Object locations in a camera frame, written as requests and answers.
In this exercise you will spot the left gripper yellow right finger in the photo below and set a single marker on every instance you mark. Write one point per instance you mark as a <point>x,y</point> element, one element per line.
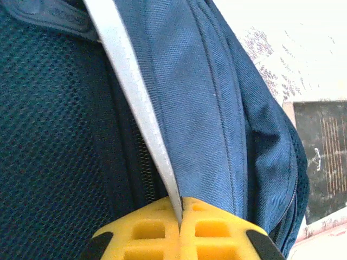
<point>189,243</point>

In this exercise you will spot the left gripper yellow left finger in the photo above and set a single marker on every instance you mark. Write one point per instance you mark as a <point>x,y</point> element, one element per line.
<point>173,243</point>

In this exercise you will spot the black book gold print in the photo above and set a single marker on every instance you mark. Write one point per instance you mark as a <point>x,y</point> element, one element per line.
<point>311,162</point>

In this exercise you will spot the navy blue backpack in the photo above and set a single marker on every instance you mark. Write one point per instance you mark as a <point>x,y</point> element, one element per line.
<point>54,108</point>

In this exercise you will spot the floral tablecloth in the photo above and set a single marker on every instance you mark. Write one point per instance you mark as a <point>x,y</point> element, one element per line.
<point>298,54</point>

